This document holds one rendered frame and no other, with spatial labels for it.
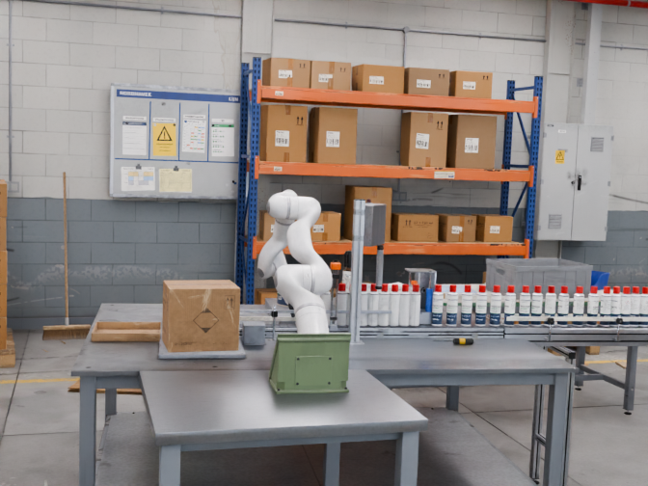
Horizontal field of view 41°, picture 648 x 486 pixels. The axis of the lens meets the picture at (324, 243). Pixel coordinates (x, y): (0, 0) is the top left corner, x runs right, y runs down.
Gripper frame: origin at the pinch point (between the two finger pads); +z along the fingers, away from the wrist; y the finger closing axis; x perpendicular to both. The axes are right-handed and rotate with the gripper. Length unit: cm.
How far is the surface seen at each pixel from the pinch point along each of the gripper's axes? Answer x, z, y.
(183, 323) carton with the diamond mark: 48, -21, -42
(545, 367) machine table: -90, 45, -64
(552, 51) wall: -374, -66, 462
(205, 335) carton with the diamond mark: 41, -13, -41
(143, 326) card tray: 70, -15, 13
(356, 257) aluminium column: -34.0, -18.3, -16.8
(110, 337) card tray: 82, -20, -13
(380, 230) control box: -50, -25, -10
